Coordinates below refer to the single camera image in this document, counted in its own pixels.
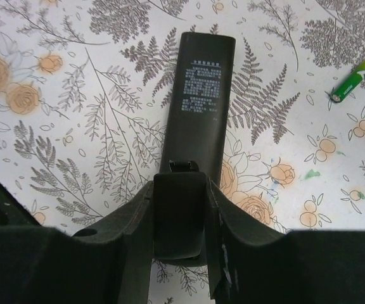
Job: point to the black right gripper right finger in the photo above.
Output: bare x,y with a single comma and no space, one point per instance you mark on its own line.
249,262

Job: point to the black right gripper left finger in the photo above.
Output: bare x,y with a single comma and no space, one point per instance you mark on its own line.
107,262

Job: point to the black battery compartment cover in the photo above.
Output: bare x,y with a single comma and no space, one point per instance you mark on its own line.
179,212

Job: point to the black tv remote control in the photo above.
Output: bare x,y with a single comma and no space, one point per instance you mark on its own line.
199,104

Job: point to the floral table mat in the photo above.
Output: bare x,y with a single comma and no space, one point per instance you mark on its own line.
85,89

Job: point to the green AAA battery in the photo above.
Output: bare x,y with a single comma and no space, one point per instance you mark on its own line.
349,84

